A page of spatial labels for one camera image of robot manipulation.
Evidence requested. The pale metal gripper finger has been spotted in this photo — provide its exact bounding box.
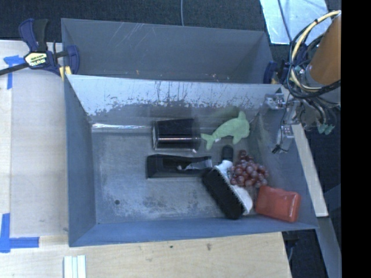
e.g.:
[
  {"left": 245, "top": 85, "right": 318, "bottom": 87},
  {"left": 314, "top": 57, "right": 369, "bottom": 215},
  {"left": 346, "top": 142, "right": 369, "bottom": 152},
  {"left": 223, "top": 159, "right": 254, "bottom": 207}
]
[
  {"left": 271, "top": 125, "right": 295, "bottom": 155},
  {"left": 263, "top": 93, "right": 287, "bottom": 110}
]

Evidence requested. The red grape bunch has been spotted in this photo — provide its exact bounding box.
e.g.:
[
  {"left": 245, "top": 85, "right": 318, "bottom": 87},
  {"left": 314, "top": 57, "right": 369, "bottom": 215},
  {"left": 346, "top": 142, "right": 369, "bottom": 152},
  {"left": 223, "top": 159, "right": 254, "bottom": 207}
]
[{"left": 230, "top": 149, "right": 270, "bottom": 189}]

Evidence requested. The green toy dolphin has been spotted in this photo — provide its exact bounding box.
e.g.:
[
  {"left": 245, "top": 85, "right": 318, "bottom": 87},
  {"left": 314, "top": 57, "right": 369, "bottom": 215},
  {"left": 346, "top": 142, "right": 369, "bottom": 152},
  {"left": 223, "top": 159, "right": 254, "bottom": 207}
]
[{"left": 200, "top": 111, "right": 251, "bottom": 151}]

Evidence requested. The orange-red sponge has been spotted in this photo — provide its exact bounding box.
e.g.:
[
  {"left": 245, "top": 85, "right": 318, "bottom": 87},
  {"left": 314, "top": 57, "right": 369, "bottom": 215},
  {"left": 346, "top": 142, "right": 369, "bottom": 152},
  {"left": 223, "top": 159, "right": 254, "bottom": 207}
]
[{"left": 254, "top": 185, "right": 302, "bottom": 224}]

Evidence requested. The black and white brush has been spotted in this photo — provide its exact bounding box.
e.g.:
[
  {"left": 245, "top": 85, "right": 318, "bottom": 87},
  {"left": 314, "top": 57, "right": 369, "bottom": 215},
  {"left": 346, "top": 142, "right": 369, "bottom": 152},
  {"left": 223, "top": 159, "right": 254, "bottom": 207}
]
[{"left": 201, "top": 144, "right": 254, "bottom": 221}]

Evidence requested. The black long open box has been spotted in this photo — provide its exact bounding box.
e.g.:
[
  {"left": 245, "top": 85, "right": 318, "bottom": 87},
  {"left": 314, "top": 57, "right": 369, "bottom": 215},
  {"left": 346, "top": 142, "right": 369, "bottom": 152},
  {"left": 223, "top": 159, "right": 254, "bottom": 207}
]
[{"left": 146, "top": 153, "right": 213, "bottom": 180}]

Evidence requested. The grey metal bin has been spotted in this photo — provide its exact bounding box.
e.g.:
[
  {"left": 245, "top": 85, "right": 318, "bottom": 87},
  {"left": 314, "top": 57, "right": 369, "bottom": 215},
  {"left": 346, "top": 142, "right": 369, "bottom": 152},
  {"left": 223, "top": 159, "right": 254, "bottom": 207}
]
[{"left": 60, "top": 17, "right": 320, "bottom": 248}]

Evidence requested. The pale wood board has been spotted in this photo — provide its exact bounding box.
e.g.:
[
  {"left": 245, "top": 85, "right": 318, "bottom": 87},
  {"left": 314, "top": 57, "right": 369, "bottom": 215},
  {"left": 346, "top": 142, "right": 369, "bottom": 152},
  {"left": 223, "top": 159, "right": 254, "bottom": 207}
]
[{"left": 10, "top": 68, "right": 330, "bottom": 239}]

